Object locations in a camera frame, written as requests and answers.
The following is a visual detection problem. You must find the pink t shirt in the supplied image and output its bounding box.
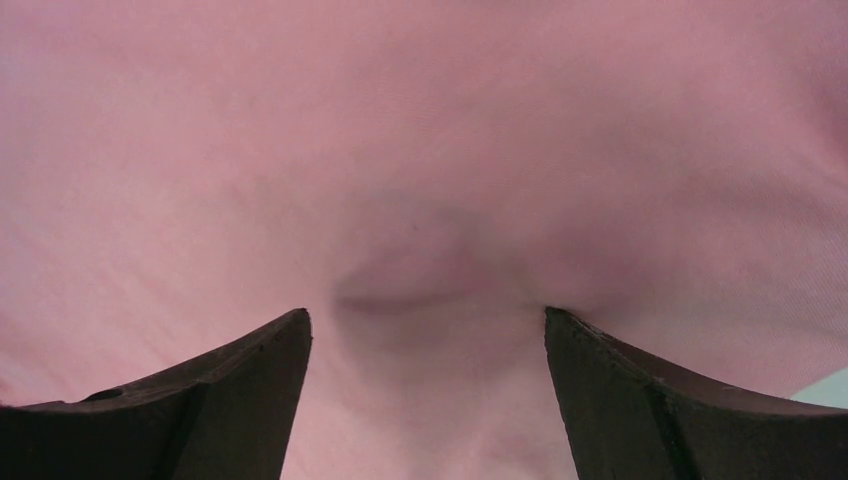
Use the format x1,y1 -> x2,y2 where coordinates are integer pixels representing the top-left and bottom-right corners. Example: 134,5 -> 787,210
1,1 -> 847,479

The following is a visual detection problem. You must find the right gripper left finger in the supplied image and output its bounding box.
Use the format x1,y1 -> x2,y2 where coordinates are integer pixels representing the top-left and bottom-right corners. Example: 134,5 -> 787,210
1,309 -> 312,480

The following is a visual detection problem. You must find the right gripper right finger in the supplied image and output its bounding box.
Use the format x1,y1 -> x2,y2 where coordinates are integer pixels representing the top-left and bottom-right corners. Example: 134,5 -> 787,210
544,308 -> 847,480

